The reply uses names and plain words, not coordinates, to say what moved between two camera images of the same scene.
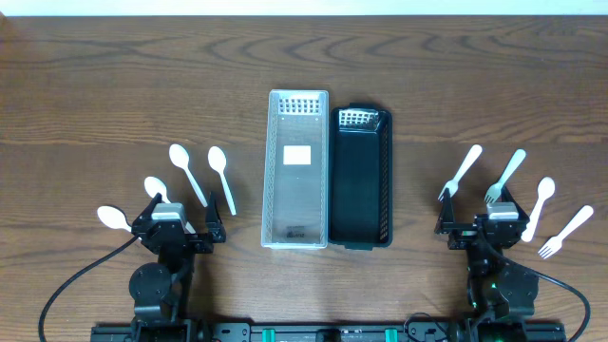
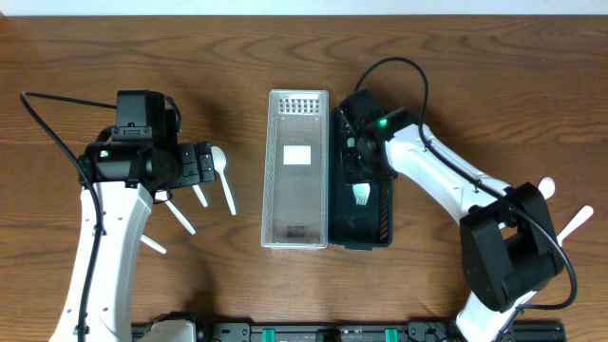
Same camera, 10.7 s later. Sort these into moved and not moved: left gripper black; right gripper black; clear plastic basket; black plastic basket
Moved: right gripper black; left gripper black
Not moved: black plastic basket; clear plastic basket
